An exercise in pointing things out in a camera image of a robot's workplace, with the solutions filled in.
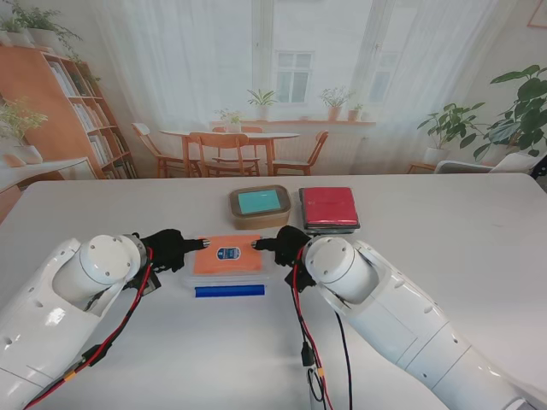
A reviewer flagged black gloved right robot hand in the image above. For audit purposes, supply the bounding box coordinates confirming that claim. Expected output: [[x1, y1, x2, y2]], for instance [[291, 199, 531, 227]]
[[250, 225, 312, 268]]

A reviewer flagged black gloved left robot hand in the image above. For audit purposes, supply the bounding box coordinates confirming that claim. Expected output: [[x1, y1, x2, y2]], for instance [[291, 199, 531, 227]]
[[136, 229, 213, 273]]

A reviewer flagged brown kraft paper container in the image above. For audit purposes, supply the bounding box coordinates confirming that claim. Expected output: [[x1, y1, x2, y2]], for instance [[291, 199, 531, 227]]
[[227, 184, 293, 232]]

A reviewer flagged black plastic tray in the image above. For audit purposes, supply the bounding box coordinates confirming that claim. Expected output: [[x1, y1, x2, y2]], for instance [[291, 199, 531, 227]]
[[297, 186, 362, 237]]

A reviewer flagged clear lid with orange label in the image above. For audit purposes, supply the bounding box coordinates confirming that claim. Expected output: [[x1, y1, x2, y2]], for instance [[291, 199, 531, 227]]
[[191, 233, 264, 275]]

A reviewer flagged clear lid with teal label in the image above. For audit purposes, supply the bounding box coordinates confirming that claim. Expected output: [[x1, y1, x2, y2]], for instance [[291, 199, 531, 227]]
[[228, 184, 293, 218]]

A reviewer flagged clear container with blue clips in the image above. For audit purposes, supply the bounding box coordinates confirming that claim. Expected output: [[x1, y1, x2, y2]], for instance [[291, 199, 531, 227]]
[[181, 233, 271, 300]]

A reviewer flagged printed room backdrop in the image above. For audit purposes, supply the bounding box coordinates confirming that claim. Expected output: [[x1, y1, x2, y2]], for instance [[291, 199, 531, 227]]
[[0, 0, 547, 189]]

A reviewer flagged black stand clamp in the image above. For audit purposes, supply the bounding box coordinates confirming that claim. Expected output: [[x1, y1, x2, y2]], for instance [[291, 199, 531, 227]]
[[531, 154, 547, 183]]

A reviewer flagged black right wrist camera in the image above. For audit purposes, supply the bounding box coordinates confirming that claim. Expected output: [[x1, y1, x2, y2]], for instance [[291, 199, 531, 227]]
[[285, 261, 317, 294]]

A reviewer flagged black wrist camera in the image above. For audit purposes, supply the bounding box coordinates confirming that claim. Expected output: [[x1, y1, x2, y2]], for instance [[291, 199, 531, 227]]
[[127, 268, 162, 296], [285, 261, 317, 294]]

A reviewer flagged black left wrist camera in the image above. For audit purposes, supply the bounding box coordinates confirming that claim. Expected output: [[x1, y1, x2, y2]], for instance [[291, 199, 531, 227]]
[[127, 268, 162, 296]]

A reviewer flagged red black left arm cable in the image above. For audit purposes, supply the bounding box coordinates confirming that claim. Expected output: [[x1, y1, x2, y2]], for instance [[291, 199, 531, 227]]
[[21, 251, 155, 410]]

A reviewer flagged red black arm cable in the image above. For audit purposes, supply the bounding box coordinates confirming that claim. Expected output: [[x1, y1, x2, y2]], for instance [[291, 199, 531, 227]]
[[290, 247, 356, 410], [21, 251, 155, 410]]

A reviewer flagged red black right arm cable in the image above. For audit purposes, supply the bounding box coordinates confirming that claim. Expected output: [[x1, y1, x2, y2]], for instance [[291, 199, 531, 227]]
[[290, 247, 356, 410]]

